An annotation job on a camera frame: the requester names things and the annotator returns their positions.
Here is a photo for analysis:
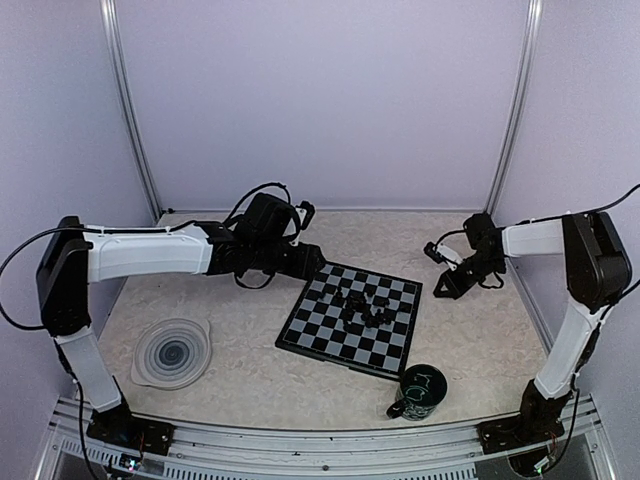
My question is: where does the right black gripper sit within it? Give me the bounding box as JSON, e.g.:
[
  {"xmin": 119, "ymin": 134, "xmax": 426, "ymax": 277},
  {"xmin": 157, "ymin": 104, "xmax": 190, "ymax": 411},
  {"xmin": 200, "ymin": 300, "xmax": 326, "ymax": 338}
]
[{"xmin": 433, "ymin": 251, "xmax": 504, "ymax": 299}]

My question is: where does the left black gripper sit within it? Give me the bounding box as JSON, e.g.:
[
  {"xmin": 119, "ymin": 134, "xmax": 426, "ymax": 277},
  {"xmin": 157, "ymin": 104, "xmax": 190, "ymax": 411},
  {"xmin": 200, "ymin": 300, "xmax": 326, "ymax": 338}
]
[{"xmin": 251, "ymin": 240, "xmax": 326, "ymax": 281}]

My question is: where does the black grey chess board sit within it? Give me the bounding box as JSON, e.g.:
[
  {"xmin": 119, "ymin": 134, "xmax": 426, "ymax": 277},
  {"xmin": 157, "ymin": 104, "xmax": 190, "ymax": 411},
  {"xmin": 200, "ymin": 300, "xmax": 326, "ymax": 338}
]
[{"xmin": 275, "ymin": 262, "xmax": 423, "ymax": 381}]

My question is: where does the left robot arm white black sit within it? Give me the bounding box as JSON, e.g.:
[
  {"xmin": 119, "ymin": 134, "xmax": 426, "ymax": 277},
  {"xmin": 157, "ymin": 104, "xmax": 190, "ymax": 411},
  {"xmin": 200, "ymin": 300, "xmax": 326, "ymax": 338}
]
[{"xmin": 36, "ymin": 189, "xmax": 326, "ymax": 448}]

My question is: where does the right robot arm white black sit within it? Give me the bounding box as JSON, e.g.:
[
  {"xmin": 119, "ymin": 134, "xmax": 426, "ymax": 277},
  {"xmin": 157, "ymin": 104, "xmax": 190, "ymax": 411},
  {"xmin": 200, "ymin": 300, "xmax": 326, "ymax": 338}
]
[{"xmin": 424, "ymin": 211, "xmax": 632, "ymax": 453}]

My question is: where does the black chess piece pile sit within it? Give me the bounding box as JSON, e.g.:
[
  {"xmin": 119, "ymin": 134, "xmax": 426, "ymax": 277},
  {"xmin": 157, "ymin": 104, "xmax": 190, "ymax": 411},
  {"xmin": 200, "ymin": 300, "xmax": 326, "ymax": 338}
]
[{"xmin": 334, "ymin": 287, "xmax": 392, "ymax": 333}]

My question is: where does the dark green mug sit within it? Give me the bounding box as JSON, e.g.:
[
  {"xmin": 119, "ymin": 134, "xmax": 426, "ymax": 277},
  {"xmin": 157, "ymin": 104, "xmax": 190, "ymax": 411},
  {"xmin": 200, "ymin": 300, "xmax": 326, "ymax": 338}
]
[{"xmin": 386, "ymin": 364, "xmax": 448, "ymax": 421}]

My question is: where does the clear collapsible silicone bowl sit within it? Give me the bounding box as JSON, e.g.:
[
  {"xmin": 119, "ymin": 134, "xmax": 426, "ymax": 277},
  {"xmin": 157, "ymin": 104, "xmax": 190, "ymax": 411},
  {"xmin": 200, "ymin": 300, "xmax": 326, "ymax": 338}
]
[{"xmin": 131, "ymin": 318, "xmax": 212, "ymax": 391}]

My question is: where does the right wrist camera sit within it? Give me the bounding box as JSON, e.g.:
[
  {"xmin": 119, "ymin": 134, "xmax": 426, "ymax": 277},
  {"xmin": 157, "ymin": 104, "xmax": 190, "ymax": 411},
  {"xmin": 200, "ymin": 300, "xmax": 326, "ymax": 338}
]
[{"xmin": 423, "ymin": 242, "xmax": 463, "ymax": 270}]

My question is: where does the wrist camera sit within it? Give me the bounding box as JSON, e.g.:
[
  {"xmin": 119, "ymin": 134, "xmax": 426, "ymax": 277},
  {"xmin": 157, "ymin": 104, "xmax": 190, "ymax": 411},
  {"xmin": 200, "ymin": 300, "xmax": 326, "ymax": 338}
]
[
  {"xmin": 423, "ymin": 242, "xmax": 463, "ymax": 270},
  {"xmin": 295, "ymin": 200, "xmax": 316, "ymax": 231}
]

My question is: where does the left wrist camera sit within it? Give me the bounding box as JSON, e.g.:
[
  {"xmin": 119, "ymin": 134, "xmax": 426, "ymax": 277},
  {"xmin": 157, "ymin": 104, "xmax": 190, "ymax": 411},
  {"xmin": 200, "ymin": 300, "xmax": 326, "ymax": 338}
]
[{"xmin": 295, "ymin": 200, "xmax": 316, "ymax": 231}]

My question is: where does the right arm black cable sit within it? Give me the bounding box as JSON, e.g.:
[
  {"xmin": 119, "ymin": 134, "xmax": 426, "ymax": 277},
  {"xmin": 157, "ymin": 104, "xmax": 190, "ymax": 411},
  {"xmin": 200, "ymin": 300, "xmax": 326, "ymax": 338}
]
[{"xmin": 589, "ymin": 183, "xmax": 640, "ymax": 214}]

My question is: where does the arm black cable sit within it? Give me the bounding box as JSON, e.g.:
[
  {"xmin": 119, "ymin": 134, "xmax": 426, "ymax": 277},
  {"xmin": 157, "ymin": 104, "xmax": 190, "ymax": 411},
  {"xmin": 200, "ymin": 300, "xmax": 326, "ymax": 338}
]
[
  {"xmin": 589, "ymin": 183, "xmax": 640, "ymax": 214},
  {"xmin": 0, "ymin": 224, "xmax": 66, "ymax": 332}
]

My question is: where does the aluminium front rail frame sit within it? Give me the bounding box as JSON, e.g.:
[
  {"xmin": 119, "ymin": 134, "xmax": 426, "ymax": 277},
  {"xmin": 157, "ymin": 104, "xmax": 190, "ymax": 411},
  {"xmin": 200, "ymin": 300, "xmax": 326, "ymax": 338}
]
[{"xmin": 34, "ymin": 394, "xmax": 619, "ymax": 480}]

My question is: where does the right aluminium corner post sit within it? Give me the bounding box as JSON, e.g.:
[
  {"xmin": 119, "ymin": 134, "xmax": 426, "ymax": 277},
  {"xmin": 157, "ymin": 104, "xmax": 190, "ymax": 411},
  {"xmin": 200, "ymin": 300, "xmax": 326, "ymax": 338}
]
[{"xmin": 485, "ymin": 0, "xmax": 544, "ymax": 214}]

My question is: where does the aluminium corner post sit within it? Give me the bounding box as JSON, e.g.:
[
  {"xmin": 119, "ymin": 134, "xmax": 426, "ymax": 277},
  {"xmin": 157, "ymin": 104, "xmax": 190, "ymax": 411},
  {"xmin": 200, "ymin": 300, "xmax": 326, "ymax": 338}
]
[
  {"xmin": 100, "ymin": 0, "xmax": 163, "ymax": 221},
  {"xmin": 485, "ymin": 0, "xmax": 544, "ymax": 214}
]

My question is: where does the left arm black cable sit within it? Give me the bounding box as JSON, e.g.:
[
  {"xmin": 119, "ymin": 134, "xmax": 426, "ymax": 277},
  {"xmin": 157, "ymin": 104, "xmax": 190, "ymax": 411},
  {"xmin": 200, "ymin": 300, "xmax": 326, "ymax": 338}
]
[{"xmin": 0, "ymin": 224, "xmax": 66, "ymax": 332}]

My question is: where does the left aluminium corner post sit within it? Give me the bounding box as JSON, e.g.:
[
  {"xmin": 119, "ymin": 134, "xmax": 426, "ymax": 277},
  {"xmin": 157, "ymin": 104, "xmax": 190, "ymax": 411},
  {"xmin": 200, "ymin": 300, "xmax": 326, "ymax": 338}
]
[{"xmin": 100, "ymin": 0, "xmax": 163, "ymax": 221}]

